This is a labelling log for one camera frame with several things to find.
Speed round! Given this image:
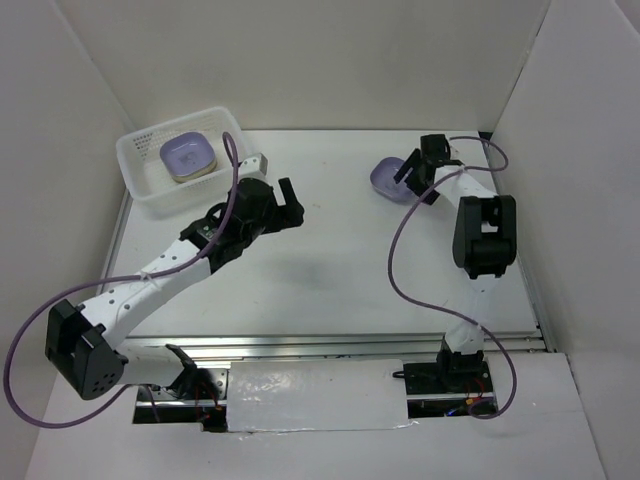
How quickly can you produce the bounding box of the white foil covered panel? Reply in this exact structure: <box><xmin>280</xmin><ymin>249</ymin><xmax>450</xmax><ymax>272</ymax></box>
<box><xmin>226</xmin><ymin>359</ymin><xmax>410</xmax><ymax>433</ymax></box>

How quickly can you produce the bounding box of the purple panda plate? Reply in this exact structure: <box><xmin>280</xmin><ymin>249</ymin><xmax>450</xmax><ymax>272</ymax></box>
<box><xmin>370</xmin><ymin>157</ymin><xmax>416</xmax><ymax>204</ymax></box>
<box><xmin>159</xmin><ymin>132</ymin><xmax>217</xmax><ymax>175</ymax></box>

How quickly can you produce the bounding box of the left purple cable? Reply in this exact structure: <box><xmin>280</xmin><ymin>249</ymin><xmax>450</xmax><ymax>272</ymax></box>
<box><xmin>3</xmin><ymin>131</ymin><xmax>241</xmax><ymax>430</ymax></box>

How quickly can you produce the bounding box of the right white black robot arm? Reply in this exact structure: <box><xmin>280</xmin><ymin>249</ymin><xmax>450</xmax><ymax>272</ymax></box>
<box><xmin>393</xmin><ymin>134</ymin><xmax>517</xmax><ymax>392</ymax></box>

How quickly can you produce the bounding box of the aluminium rail frame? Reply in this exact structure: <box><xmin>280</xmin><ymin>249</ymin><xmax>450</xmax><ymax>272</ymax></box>
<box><xmin>74</xmin><ymin>130</ymin><xmax>556</xmax><ymax>426</ymax></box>

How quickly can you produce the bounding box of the green panda plate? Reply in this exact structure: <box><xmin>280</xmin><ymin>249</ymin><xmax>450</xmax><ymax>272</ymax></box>
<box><xmin>170</xmin><ymin>163</ymin><xmax>217</xmax><ymax>184</ymax></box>

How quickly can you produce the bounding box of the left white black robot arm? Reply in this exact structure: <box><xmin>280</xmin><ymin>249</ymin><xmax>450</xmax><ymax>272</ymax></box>
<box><xmin>45</xmin><ymin>178</ymin><xmax>304</xmax><ymax>400</ymax></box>

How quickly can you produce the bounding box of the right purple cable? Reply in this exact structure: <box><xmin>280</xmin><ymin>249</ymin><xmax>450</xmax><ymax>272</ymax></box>
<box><xmin>388</xmin><ymin>137</ymin><xmax>518</xmax><ymax>419</ymax></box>

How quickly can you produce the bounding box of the purple cable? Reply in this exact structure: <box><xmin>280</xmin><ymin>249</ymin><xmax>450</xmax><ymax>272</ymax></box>
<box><xmin>3</xmin><ymin>131</ymin><xmax>241</xmax><ymax>430</ymax></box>
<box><xmin>388</xmin><ymin>137</ymin><xmax>518</xmax><ymax>419</ymax></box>

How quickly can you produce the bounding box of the white perforated plastic bin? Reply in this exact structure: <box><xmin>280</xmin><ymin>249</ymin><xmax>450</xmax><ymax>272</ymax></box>
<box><xmin>116</xmin><ymin>106</ymin><xmax>255</xmax><ymax>219</ymax></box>

